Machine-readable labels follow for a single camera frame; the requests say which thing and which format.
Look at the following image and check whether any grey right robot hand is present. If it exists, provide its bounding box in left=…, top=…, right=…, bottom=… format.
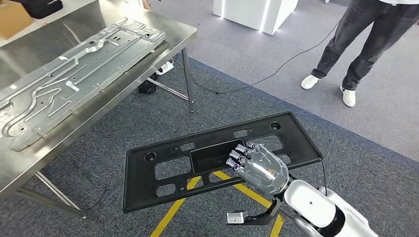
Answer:
left=225, top=141, right=291, bottom=197

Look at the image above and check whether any black plastic plate part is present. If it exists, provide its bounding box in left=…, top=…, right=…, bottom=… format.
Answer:
left=122, top=111, right=324, bottom=214

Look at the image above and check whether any stainless steel workbench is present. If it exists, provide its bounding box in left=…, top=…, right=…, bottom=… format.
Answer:
left=0, top=0, right=198, bottom=223

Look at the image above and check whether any white power strip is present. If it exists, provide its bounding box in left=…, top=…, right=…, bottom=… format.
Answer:
left=155, top=60, right=175, bottom=77

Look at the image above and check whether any small black box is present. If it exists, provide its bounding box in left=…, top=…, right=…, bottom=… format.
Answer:
left=138, top=73, right=158, bottom=94

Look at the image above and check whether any white lit display block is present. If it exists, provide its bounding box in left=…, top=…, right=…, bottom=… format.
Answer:
left=212, top=0, right=299, bottom=36

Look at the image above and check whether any stamped grey metal panel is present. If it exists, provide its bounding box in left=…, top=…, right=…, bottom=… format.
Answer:
left=0, top=17, right=167, bottom=153

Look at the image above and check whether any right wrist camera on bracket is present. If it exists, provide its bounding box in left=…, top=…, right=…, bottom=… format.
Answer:
left=226, top=197, right=283, bottom=226

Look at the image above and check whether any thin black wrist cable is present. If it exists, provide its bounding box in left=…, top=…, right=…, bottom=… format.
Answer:
left=319, top=159, right=328, bottom=197

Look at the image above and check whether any thin black floor cable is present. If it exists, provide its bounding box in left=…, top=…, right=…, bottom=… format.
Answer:
left=171, top=19, right=342, bottom=95

